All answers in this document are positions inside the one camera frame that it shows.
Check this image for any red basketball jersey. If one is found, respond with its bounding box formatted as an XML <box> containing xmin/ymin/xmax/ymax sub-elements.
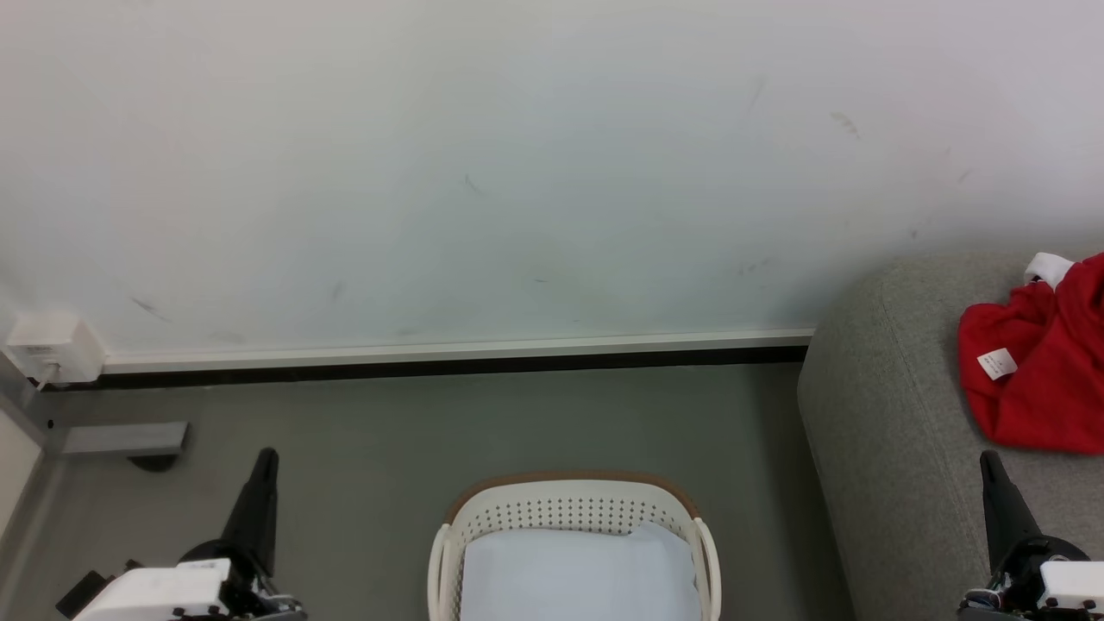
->
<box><xmin>957</xmin><ymin>252</ymin><xmax>1104</xmax><ymax>456</ymax></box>

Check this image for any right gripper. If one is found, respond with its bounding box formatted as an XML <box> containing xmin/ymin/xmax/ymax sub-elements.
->
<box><xmin>960</xmin><ymin>450</ymin><xmax>1104</xmax><ymax>621</ymax></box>

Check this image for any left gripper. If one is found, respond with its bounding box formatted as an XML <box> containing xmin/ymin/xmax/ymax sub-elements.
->
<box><xmin>73</xmin><ymin>448</ymin><xmax>308</xmax><ymax>621</ymax></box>

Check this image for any white perforated laundry basket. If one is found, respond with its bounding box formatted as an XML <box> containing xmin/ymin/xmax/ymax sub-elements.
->
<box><xmin>427</xmin><ymin>470</ymin><xmax>722</xmax><ymax>621</ymax></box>

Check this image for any grey fabric sofa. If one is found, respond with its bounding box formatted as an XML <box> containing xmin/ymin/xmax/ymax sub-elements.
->
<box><xmin>796</xmin><ymin>252</ymin><xmax>1104</xmax><ymax>621</ymax></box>

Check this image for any white cloth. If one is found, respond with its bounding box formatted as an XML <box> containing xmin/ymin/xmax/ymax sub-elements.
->
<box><xmin>460</xmin><ymin>521</ymin><xmax>701</xmax><ymax>621</ymax></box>

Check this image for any white wall outlet box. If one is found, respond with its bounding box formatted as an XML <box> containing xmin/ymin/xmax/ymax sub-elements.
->
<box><xmin>4</xmin><ymin>312</ymin><xmax>106</xmax><ymax>385</ymax></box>

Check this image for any white and black baseboard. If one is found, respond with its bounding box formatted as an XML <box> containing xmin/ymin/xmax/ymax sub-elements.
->
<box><xmin>43</xmin><ymin>326</ymin><xmax>816</xmax><ymax>392</ymax></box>

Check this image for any grey metal table frame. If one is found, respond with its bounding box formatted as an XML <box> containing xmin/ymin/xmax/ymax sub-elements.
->
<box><xmin>0</xmin><ymin>354</ymin><xmax>189</xmax><ymax>621</ymax></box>

